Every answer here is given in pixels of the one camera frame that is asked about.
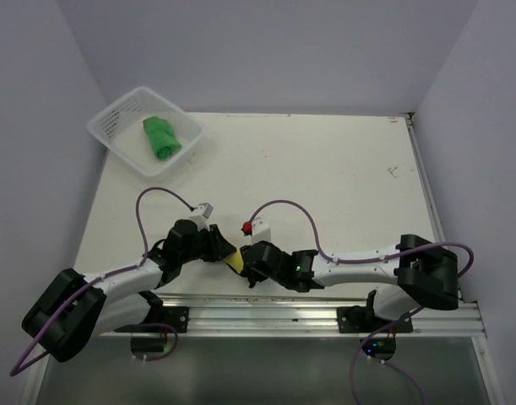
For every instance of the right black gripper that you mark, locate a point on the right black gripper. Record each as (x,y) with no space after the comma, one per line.
(253,275)

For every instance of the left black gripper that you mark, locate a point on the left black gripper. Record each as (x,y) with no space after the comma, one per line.
(219,247)

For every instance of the yellow microfiber towel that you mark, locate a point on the yellow microfiber towel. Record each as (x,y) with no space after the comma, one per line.
(237,265)

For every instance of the green microfiber towel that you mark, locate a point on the green microfiber towel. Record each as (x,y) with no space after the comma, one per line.
(161,136)

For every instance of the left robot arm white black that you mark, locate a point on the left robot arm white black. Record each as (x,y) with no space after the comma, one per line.
(75,307)

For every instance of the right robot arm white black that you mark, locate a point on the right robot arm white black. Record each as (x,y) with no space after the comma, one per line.
(414,273)

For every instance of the white plastic basket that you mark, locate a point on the white plastic basket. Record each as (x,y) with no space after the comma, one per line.
(120,128)

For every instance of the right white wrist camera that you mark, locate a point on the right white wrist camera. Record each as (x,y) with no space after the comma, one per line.
(257,230)

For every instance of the aluminium mounting rail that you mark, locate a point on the aluminium mounting rail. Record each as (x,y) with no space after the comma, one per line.
(253,317)

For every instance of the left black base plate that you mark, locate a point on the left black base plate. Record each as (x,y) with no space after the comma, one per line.
(156,321)

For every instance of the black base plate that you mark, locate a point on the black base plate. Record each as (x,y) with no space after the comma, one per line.
(358,319)
(156,321)

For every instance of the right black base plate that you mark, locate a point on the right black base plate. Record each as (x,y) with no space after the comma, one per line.
(358,319)

